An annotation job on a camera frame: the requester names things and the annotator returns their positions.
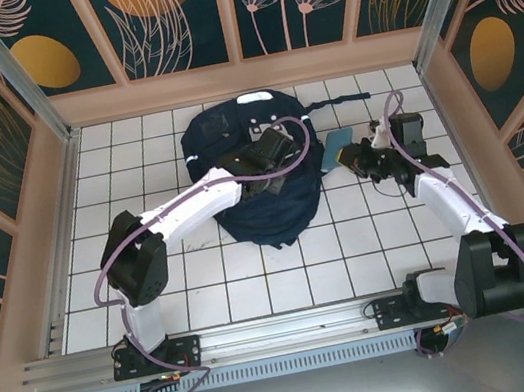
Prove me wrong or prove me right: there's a teal small case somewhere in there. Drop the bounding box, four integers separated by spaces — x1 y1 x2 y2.
315 126 359 174

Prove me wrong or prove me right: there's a navy blue backpack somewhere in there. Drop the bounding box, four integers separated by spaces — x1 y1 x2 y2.
173 69 396 264

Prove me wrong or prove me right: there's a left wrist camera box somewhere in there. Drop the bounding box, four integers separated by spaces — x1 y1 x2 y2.
250 124 301 171

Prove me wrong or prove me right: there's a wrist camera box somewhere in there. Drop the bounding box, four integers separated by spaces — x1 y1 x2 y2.
387 109 432 161
250 124 301 171

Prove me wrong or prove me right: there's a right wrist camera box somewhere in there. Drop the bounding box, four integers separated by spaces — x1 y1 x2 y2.
387 109 432 161

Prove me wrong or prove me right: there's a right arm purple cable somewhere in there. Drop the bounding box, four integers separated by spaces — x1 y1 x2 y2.
370 69 524 361

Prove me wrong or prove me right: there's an aluminium side frame rail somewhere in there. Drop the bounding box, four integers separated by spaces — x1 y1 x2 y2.
3 128 120 361
416 56 524 278

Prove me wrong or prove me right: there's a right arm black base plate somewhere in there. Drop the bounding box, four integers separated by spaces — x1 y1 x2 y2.
370 283 467 335

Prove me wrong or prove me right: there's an aluminium mounting rail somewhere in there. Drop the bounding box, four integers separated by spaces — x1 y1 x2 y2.
13 265 524 392

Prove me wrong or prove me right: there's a yellow power connector with wires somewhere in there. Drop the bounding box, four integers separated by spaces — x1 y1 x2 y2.
158 368 193 383
431 316 470 339

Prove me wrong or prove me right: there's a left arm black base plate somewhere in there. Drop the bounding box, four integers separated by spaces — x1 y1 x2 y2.
109 332 206 383

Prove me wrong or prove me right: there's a grey slotted cable duct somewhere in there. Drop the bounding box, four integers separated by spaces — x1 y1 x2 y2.
63 329 423 392

